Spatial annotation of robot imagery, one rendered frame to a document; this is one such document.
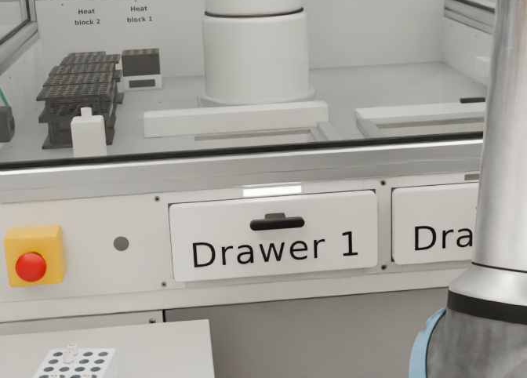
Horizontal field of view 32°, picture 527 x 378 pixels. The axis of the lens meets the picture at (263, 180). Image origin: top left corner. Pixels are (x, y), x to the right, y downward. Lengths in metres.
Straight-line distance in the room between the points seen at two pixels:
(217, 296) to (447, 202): 0.35
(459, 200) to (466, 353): 0.66
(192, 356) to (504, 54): 0.67
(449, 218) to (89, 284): 0.52
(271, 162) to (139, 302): 0.28
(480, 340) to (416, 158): 0.66
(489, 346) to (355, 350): 0.75
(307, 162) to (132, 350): 0.35
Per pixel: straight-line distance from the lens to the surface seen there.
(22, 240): 1.26
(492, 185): 0.68
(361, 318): 1.38
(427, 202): 1.30
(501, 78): 0.69
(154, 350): 1.24
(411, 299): 1.39
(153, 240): 1.29
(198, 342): 1.25
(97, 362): 1.15
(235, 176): 1.26
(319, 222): 1.28
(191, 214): 1.26
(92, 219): 1.28
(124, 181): 1.27
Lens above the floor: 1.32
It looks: 17 degrees down
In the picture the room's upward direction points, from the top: 2 degrees counter-clockwise
